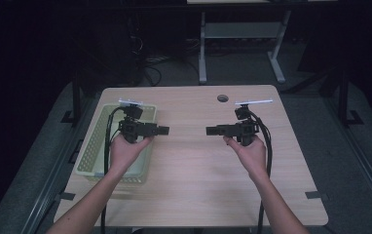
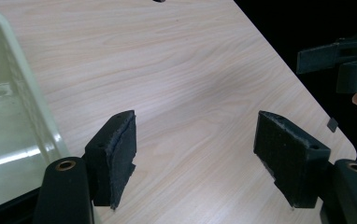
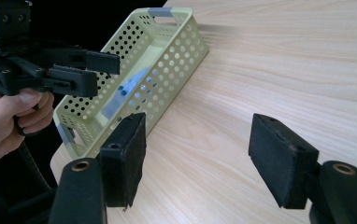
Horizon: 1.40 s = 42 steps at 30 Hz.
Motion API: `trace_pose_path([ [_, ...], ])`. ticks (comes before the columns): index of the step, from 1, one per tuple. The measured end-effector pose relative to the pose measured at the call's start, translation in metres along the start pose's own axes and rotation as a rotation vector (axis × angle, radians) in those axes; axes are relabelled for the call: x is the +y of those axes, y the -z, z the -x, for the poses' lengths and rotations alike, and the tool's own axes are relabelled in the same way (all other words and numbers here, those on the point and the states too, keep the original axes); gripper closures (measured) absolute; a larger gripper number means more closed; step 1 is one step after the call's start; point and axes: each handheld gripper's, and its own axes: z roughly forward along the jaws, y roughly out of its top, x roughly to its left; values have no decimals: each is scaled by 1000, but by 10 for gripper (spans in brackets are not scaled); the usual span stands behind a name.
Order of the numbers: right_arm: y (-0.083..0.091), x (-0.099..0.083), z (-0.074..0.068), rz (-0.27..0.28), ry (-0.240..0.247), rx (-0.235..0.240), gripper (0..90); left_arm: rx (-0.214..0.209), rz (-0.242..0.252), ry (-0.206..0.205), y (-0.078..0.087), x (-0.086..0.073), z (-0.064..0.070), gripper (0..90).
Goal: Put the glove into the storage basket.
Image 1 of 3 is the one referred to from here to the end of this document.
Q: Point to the black metal stand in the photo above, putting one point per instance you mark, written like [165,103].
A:
[343,97]
[76,97]

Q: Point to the grey metal rail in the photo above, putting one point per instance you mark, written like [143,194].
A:
[49,185]
[362,162]

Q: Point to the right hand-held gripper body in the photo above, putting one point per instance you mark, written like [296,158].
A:
[244,128]

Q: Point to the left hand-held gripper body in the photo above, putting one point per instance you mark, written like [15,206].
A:
[132,128]

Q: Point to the white metal table frame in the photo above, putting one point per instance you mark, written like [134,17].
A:
[239,30]

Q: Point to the pale yellow plastic basket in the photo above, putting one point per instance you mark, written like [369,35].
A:
[93,149]

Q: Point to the person's right hand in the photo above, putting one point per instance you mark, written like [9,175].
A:
[253,157]

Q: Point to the person's left hand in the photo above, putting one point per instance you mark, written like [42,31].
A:
[124,154]

